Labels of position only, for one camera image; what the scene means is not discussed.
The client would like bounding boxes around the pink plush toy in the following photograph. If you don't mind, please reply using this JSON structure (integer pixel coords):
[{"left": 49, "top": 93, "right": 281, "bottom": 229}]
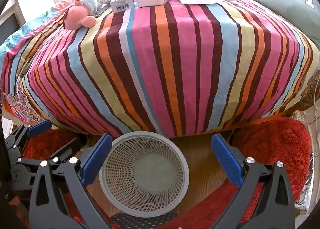
[{"left": 63, "top": 0, "right": 97, "bottom": 30}]

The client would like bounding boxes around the red shaggy rug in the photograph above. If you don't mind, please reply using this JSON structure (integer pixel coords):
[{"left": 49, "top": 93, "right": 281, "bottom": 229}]
[{"left": 23, "top": 117, "right": 311, "bottom": 228}]

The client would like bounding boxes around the white barcode box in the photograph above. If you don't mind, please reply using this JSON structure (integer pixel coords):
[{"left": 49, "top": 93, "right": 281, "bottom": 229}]
[{"left": 110, "top": 0, "right": 135, "bottom": 14}]

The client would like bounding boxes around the grey mesh waste basket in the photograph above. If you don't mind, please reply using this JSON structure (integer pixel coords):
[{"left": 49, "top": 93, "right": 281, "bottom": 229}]
[{"left": 99, "top": 131, "right": 190, "bottom": 218}]

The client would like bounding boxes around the striped colourful bedspread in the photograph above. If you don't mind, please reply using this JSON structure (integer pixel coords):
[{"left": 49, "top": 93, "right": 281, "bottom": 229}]
[{"left": 1, "top": 0, "right": 319, "bottom": 137}]

